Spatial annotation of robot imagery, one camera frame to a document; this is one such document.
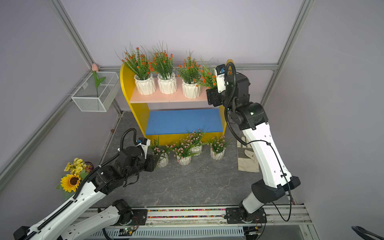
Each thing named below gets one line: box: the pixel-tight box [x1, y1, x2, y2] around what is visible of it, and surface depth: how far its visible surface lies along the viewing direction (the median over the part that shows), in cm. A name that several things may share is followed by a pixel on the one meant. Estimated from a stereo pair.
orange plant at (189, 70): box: [177, 50, 202, 99], surface depth 68 cm
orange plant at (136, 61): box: [114, 43, 158, 96], surface depth 68 cm
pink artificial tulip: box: [91, 63, 106, 98], surface depth 92 cm
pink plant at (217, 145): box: [206, 134, 232, 160], surface depth 88 cm
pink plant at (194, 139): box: [186, 125, 209, 156], surface depth 90 cm
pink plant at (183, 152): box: [170, 140, 199, 166], surface depth 84 cm
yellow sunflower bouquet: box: [55, 157, 95, 200], surface depth 64 cm
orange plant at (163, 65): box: [151, 41, 178, 95], surface depth 70 cm
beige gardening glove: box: [237, 136, 260, 173], surface depth 95 cm
